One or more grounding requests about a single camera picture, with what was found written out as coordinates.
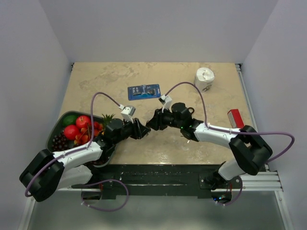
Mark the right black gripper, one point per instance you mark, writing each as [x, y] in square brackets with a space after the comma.
[157, 122]

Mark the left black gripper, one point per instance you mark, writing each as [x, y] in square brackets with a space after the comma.
[139, 130]

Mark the black padlock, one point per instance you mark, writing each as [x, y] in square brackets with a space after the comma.
[191, 110]

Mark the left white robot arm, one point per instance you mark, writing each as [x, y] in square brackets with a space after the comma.
[50, 171]

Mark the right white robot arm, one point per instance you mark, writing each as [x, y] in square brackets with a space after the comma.
[249, 149]

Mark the blue blister card package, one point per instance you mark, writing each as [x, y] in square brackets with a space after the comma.
[143, 92]

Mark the bunch of black keys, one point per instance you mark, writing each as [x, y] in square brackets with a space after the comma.
[187, 136]

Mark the red strawberries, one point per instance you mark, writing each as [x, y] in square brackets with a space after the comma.
[98, 127]

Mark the dark green fruit tray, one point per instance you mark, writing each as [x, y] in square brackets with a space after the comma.
[58, 127]

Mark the purple grapes bunch front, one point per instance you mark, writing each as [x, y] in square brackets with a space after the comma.
[98, 163]

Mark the yellow red cherries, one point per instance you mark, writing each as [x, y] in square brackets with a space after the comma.
[82, 138]

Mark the red apple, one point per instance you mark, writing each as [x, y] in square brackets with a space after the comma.
[71, 131]
[83, 121]

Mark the white paper roll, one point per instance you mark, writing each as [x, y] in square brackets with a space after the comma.
[204, 78]

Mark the green lime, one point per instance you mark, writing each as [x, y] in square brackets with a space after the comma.
[69, 120]

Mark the red box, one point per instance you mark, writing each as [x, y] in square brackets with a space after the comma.
[235, 118]

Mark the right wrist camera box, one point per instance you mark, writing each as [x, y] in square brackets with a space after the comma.
[166, 101]

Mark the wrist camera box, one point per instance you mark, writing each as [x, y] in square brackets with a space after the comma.
[127, 112]
[166, 101]

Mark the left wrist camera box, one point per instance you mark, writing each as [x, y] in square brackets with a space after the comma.
[127, 112]

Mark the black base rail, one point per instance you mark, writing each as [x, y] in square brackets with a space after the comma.
[156, 180]

